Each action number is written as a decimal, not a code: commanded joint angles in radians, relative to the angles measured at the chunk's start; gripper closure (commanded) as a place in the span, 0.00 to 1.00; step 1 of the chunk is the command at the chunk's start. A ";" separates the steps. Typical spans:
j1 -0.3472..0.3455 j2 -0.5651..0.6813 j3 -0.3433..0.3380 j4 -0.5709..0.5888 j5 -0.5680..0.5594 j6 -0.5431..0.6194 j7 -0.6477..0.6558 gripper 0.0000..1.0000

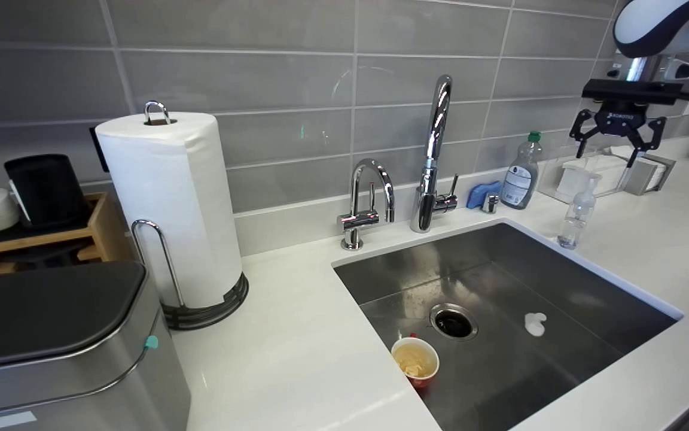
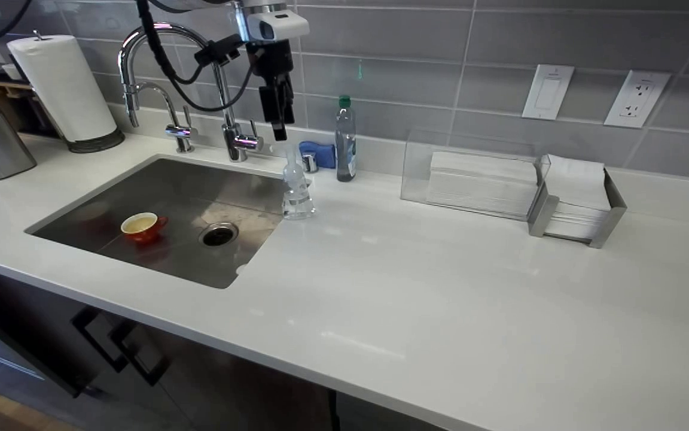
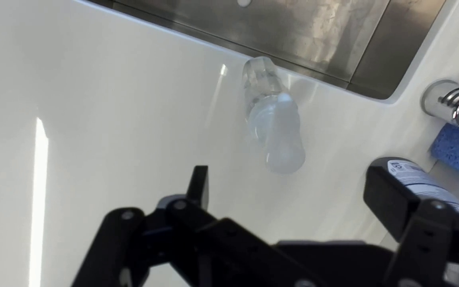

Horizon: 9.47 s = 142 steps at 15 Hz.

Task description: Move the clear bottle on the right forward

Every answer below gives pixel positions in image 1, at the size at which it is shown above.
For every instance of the small chrome faucet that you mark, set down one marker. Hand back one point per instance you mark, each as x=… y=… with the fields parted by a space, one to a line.
x=357 y=215

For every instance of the stainless steel sink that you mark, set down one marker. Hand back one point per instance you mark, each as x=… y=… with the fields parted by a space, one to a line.
x=538 y=264

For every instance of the metal napkin holder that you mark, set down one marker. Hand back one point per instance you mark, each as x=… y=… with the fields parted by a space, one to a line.
x=652 y=178

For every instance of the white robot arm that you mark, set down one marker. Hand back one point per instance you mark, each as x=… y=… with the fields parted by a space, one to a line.
x=663 y=26

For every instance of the red cup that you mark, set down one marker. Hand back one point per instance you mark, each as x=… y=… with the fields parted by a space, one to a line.
x=418 y=360

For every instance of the steel trash can black lid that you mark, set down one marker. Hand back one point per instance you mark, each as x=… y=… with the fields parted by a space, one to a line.
x=58 y=350

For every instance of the tall chrome faucet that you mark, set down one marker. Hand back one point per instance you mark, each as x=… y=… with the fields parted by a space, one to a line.
x=439 y=121

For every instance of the white paper towel roll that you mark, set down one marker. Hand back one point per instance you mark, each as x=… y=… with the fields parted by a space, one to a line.
x=168 y=207

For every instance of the wooden rack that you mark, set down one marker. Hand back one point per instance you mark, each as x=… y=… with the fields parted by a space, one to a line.
x=109 y=231

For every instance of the black container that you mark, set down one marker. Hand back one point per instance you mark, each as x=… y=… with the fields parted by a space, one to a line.
x=47 y=192

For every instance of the clear acrylic box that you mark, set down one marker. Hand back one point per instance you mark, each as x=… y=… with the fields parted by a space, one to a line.
x=588 y=178

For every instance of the clear plastic bottle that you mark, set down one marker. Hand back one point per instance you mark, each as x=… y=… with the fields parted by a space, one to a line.
x=575 y=225

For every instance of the white scrap in sink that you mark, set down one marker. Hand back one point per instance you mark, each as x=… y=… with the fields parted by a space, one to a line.
x=534 y=320

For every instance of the dish soap bottle green cap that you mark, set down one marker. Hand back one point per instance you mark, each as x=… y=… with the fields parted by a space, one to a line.
x=518 y=183

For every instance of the metal paper towel holder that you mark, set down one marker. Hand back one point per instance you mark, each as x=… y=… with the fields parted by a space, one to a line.
x=210 y=312

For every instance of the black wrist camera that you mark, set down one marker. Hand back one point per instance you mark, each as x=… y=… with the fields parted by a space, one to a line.
x=639 y=89

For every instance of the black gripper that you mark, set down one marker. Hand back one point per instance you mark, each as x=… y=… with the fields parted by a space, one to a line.
x=622 y=116

